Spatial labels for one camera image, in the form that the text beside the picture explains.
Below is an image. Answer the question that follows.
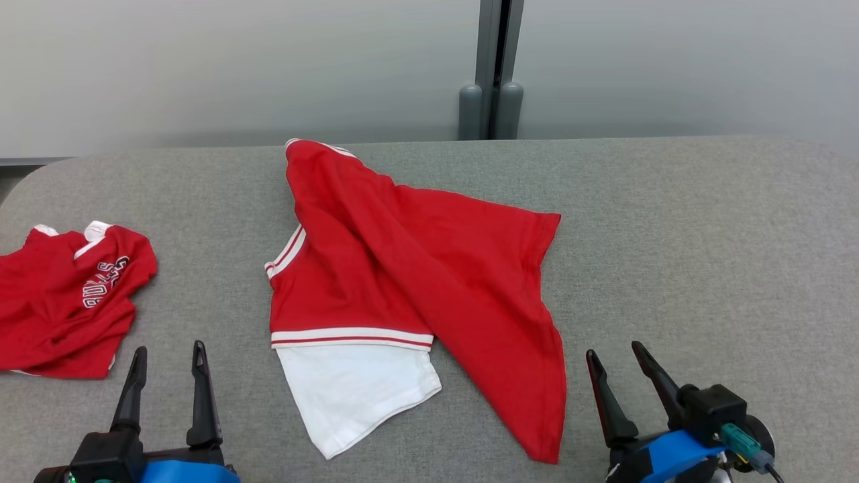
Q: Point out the right camera cable teal plug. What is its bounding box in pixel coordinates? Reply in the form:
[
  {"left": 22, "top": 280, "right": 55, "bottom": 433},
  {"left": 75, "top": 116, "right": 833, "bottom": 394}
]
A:
[{"left": 720, "top": 423, "right": 786, "bottom": 483}]

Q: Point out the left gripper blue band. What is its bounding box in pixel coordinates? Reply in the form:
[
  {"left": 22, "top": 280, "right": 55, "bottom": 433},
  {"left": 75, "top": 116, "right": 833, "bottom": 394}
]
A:
[{"left": 109, "top": 340, "right": 241, "bottom": 483}]

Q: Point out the dark grey partition post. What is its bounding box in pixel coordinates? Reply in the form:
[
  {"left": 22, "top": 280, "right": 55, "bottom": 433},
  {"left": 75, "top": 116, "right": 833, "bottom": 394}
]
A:
[{"left": 474, "top": 0, "right": 525, "bottom": 140}]

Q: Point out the red jersey with white sleeves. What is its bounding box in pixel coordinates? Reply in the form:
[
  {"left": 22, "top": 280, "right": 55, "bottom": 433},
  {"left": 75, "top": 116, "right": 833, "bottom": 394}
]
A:
[{"left": 265, "top": 138, "right": 568, "bottom": 465}]

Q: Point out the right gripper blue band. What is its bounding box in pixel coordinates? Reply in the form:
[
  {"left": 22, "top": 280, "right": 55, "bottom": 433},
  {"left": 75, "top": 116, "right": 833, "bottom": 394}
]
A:
[{"left": 586, "top": 340, "right": 727, "bottom": 483}]

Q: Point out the grey cylindrical post foot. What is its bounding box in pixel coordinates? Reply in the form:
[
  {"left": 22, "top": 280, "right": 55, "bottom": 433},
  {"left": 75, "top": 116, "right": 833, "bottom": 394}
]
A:
[
  {"left": 458, "top": 83, "right": 484, "bottom": 140},
  {"left": 498, "top": 81, "right": 524, "bottom": 140}
]

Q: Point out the red jersey with Bulls print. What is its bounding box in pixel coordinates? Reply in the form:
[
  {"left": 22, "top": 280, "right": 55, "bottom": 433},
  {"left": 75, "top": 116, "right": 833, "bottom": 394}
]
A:
[{"left": 0, "top": 220, "right": 159, "bottom": 380}]

